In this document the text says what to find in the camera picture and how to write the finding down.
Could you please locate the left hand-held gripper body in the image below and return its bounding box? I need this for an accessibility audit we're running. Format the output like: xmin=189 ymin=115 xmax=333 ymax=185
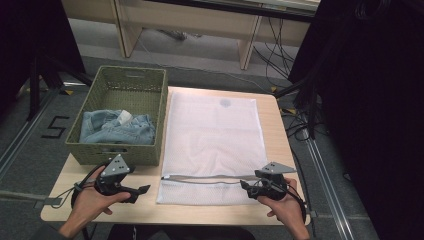
xmin=94 ymin=153 xmax=138 ymax=198

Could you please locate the person's right hand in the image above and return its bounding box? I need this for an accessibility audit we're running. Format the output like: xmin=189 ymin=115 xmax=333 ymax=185
xmin=257 ymin=178 xmax=307 ymax=232

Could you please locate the person's left hand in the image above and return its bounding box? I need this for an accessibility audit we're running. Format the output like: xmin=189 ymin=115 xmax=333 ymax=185
xmin=71 ymin=165 xmax=133 ymax=225

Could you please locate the person's dark clothing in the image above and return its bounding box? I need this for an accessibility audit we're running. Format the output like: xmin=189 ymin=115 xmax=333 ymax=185
xmin=107 ymin=224 xmax=257 ymax=240

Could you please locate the blue denim garment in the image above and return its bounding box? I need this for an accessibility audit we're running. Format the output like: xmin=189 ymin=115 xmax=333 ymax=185
xmin=79 ymin=109 xmax=157 ymax=146

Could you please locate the green woven basket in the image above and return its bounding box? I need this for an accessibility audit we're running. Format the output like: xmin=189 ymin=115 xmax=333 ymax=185
xmin=65 ymin=65 xmax=169 ymax=167

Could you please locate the black curtain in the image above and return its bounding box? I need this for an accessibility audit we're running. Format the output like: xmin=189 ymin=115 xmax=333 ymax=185
xmin=0 ymin=0 xmax=86 ymax=116
xmin=287 ymin=0 xmax=424 ymax=240

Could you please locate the black metal stand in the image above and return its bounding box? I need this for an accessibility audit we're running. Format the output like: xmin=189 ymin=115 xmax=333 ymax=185
xmin=274 ymin=76 xmax=322 ymax=140
xmin=27 ymin=55 xmax=94 ymax=122

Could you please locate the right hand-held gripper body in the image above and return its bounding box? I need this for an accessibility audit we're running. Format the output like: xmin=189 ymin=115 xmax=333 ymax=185
xmin=252 ymin=162 xmax=298 ymax=202

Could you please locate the grey power strip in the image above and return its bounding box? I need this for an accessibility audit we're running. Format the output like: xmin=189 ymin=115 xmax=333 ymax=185
xmin=157 ymin=29 xmax=203 ymax=42

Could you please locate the light wooden desk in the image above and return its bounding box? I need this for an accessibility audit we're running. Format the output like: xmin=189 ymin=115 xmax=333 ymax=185
xmin=61 ymin=0 xmax=322 ymax=71

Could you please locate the grey floor rail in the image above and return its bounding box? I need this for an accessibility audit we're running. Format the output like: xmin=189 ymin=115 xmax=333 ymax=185
xmin=0 ymin=89 xmax=62 ymax=179
xmin=304 ymin=137 xmax=355 ymax=240

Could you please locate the white mesh laundry bag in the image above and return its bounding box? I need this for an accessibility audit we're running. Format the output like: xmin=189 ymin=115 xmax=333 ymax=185
xmin=155 ymin=91 xmax=270 ymax=206

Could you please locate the bundle of black floor cables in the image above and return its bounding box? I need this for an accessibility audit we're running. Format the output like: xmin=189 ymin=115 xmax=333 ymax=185
xmin=252 ymin=16 xmax=298 ymax=92

